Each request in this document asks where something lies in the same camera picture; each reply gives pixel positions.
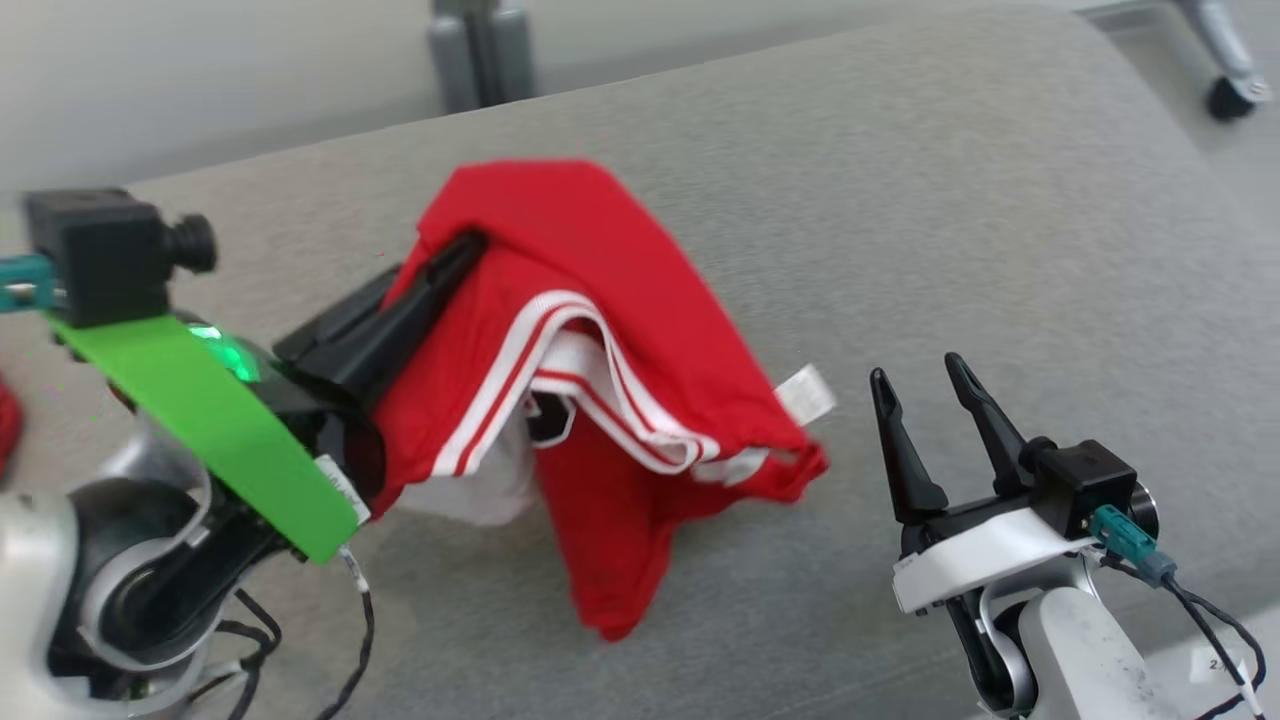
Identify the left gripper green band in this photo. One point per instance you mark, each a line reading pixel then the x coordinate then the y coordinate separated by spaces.
pixel 210 410

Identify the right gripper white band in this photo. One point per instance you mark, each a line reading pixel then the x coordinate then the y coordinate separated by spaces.
pixel 985 555

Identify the red jersey white striped trim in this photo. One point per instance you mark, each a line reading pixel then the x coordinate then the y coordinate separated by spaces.
pixel 620 260

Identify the plain red garment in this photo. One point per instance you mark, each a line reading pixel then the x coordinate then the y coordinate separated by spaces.
pixel 8 425

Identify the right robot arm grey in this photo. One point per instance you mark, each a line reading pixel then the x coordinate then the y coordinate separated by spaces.
pixel 1080 650

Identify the grey fabric sofa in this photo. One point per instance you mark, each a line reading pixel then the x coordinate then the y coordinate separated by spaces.
pixel 900 200

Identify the grey stand pole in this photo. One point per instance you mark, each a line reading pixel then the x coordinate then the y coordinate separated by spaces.
pixel 455 60

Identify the grey chair leg black caster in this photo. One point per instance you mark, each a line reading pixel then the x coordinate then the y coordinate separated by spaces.
pixel 1232 95

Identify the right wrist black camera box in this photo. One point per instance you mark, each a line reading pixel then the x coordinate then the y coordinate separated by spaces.
pixel 1085 480

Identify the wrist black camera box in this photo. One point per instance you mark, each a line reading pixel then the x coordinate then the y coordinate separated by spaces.
pixel 1085 480
pixel 100 255

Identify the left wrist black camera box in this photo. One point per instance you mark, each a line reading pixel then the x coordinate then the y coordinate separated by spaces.
pixel 100 255

